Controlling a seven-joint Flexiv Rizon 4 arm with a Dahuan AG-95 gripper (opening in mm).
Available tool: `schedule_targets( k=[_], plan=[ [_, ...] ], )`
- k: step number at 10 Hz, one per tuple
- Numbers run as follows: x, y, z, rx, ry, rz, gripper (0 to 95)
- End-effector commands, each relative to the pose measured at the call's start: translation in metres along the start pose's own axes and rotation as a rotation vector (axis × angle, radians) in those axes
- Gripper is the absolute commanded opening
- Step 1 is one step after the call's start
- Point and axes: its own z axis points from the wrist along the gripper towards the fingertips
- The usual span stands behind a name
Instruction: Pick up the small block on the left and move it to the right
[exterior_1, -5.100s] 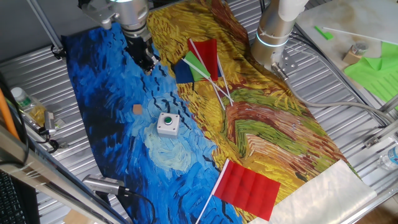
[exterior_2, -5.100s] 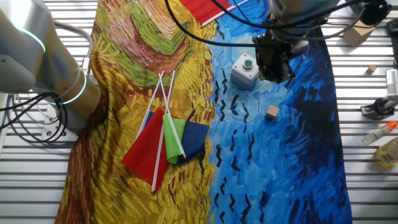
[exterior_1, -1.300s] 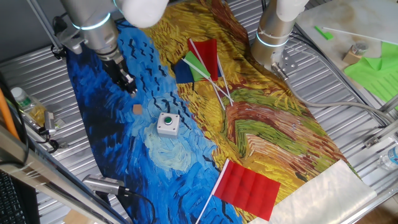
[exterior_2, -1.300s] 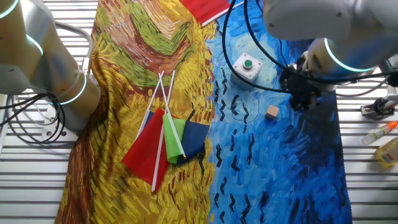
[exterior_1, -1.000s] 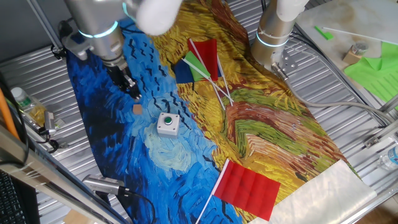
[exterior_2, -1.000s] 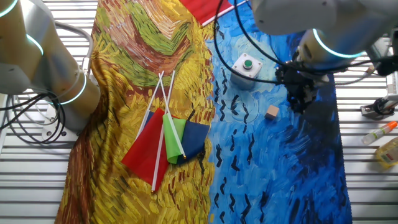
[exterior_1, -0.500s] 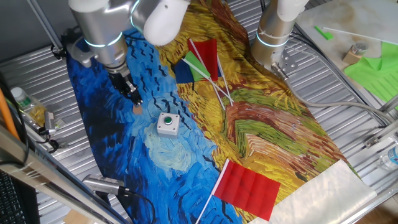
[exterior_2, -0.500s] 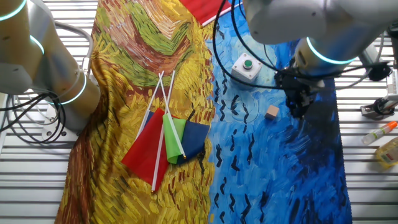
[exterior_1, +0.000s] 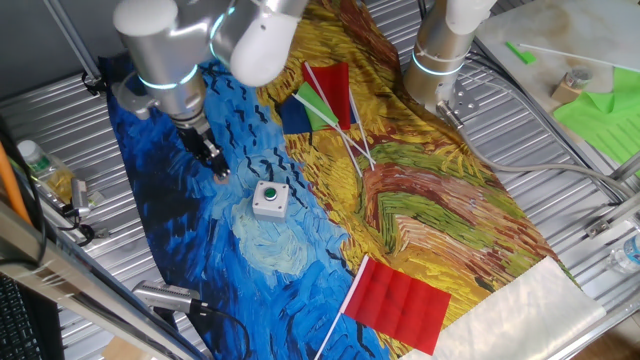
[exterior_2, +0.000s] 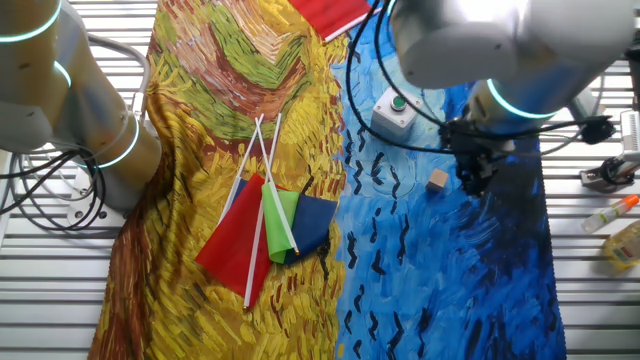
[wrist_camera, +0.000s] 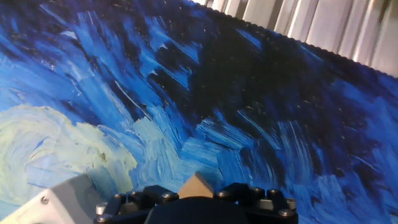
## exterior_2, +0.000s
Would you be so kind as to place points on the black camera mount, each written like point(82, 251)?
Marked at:
point(610, 172)

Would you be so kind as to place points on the white box with green button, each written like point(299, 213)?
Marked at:
point(395, 120)

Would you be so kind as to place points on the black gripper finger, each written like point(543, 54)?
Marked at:
point(486, 181)
point(466, 176)

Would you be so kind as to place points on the large red flag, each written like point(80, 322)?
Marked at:
point(330, 15)

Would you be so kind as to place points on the small green flag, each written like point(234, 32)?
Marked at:
point(275, 230)

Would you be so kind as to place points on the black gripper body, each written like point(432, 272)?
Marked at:
point(475, 147)

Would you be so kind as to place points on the spray bottle with orange cap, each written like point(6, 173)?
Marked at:
point(610, 212)

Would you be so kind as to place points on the small wooden cube block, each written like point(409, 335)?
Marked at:
point(437, 180)

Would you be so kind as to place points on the bottle with yellow liquid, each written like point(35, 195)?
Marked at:
point(625, 245)

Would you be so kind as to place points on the Van Gogh print tablecloth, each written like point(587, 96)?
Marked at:
point(425, 275)

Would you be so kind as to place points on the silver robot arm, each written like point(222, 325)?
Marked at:
point(500, 40)

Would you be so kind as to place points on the small red flag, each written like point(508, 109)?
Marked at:
point(235, 250)

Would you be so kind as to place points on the silver ribbed handheld device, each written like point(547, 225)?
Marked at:
point(631, 131)

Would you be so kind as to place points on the small dark blue flag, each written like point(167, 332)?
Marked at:
point(312, 225)

